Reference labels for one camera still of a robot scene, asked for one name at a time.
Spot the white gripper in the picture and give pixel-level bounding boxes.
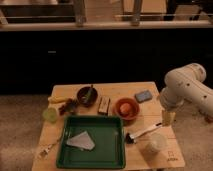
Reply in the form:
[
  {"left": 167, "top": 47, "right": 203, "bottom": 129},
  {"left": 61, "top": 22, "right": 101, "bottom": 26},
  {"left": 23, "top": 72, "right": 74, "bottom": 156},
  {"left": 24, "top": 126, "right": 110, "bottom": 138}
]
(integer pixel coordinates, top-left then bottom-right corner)
[{"left": 159, "top": 88, "right": 177, "bottom": 126}]

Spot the blue sponge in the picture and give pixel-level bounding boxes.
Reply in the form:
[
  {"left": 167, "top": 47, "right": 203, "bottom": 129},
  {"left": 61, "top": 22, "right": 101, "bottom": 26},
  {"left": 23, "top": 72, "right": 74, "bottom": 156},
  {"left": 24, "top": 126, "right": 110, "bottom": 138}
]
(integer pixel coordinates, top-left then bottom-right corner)
[{"left": 135, "top": 90, "right": 152, "bottom": 103}]

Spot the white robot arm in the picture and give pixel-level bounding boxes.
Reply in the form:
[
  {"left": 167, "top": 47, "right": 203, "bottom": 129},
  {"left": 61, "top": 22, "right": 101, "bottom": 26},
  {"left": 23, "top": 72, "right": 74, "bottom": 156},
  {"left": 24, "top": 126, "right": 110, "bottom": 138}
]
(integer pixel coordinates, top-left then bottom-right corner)
[{"left": 159, "top": 63, "right": 213, "bottom": 124}]

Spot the green plastic tray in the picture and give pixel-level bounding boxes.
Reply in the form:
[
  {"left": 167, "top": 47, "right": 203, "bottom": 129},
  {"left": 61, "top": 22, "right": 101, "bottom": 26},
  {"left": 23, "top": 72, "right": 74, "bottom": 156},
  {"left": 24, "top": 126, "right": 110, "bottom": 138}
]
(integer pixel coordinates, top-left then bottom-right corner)
[{"left": 56, "top": 116, "right": 126, "bottom": 169}]

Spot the wooden table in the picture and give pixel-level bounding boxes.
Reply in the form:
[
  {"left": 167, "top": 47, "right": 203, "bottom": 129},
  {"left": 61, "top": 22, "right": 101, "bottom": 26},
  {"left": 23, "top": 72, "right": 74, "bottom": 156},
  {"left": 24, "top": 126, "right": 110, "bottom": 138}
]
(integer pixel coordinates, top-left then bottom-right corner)
[{"left": 31, "top": 82, "right": 185, "bottom": 171}]

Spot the orange bowl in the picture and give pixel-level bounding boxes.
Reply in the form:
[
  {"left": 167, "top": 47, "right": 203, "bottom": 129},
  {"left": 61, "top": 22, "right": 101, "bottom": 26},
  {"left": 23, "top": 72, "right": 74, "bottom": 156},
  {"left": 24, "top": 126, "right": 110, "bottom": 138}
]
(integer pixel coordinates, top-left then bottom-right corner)
[{"left": 113, "top": 98, "right": 140, "bottom": 121}]

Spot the orange ball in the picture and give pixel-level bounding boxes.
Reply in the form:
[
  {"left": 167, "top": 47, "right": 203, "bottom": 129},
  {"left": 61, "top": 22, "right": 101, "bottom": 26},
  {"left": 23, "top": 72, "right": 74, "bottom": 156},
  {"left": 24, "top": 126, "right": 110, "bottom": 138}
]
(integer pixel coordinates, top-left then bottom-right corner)
[{"left": 120, "top": 103, "right": 131, "bottom": 115}]

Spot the black white brush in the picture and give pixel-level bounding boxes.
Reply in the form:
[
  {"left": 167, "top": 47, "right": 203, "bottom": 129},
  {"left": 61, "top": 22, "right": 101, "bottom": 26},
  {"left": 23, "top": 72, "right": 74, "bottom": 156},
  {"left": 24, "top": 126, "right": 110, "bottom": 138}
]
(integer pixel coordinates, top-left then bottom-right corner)
[{"left": 125, "top": 123, "right": 162, "bottom": 144}]

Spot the wooden block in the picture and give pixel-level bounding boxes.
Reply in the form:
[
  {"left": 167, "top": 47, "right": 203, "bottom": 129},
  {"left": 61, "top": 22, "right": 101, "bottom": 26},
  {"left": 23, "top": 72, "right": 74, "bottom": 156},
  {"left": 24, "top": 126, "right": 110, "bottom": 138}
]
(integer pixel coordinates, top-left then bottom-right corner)
[{"left": 98, "top": 96, "right": 110, "bottom": 115}]

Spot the green utensil in bowl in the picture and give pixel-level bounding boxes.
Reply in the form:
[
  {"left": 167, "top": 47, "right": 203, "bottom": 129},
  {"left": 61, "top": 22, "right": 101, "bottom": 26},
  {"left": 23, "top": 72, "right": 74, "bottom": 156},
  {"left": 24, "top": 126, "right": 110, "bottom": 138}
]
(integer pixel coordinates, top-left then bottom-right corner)
[{"left": 84, "top": 84, "right": 93, "bottom": 103}]

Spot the dark brown bowl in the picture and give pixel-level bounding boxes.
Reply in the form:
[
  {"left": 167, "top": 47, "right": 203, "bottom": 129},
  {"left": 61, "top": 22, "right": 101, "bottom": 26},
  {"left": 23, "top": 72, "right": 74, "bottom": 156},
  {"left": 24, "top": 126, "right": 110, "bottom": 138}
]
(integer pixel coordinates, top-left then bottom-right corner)
[{"left": 77, "top": 86, "right": 98, "bottom": 107}]

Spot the grey cloth piece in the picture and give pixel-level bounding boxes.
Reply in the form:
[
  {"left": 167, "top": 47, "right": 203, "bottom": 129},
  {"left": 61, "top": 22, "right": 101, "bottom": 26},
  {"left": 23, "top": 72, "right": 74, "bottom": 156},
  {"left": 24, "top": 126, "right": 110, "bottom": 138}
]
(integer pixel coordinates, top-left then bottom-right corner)
[{"left": 66, "top": 131, "right": 95, "bottom": 150}]

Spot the dark toy figure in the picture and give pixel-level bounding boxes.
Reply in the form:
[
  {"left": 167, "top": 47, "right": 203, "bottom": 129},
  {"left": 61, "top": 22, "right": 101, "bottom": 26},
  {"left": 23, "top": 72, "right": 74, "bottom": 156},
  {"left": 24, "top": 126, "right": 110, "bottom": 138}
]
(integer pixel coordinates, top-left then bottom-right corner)
[{"left": 59, "top": 99, "right": 78, "bottom": 115}]

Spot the yellow banana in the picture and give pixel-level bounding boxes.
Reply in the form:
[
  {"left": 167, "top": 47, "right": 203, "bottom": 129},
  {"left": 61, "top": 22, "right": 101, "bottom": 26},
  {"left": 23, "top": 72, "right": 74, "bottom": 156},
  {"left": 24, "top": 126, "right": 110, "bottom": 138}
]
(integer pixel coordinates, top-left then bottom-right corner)
[{"left": 48, "top": 96, "right": 69, "bottom": 104}]

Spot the green cup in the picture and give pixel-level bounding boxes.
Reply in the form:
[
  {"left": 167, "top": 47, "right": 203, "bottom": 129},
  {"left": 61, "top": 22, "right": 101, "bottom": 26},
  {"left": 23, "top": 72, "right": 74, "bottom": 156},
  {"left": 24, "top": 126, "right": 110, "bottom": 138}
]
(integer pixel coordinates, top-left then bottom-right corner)
[{"left": 42, "top": 107, "right": 57, "bottom": 123}]

